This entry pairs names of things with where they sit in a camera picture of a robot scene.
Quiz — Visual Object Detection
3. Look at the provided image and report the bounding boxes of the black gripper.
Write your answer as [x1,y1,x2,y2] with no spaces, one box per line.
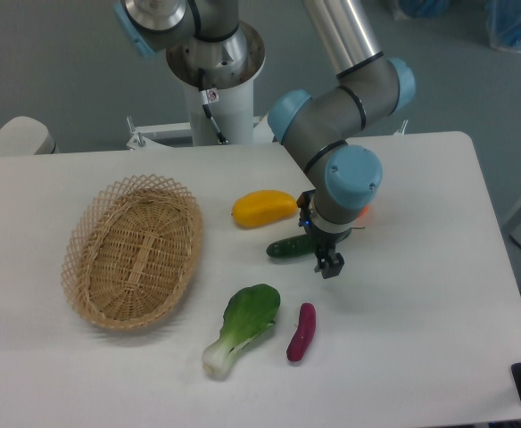
[296,190,352,279]

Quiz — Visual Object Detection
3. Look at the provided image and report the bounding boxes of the green cucumber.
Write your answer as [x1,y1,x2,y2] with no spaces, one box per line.
[266,235,316,259]

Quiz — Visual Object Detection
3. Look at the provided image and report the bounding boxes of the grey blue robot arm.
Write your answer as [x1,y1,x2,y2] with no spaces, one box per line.
[114,1,416,278]

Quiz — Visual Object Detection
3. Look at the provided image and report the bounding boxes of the orange fruit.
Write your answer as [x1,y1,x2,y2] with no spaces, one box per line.
[358,205,370,218]

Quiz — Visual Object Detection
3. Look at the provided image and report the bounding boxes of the purple sweet potato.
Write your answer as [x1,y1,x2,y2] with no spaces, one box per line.
[286,302,317,363]

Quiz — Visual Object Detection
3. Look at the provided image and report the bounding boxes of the green bok choy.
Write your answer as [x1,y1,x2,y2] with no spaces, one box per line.
[202,284,281,379]

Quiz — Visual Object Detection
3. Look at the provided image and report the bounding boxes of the yellow mango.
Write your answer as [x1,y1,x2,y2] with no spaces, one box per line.
[231,190,297,228]

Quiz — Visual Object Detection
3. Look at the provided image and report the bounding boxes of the woven wicker basket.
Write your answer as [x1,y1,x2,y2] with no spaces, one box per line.
[62,175,203,330]

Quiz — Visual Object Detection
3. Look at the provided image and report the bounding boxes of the blue plastic bag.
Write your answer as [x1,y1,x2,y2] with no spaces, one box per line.
[485,0,521,54]

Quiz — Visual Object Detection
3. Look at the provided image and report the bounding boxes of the white chair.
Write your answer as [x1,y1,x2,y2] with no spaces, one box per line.
[0,116,60,157]

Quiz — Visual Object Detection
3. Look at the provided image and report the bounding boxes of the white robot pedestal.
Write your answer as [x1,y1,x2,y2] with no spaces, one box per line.
[127,21,276,150]

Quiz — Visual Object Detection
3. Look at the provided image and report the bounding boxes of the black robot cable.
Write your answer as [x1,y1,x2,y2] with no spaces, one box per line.
[196,67,229,145]

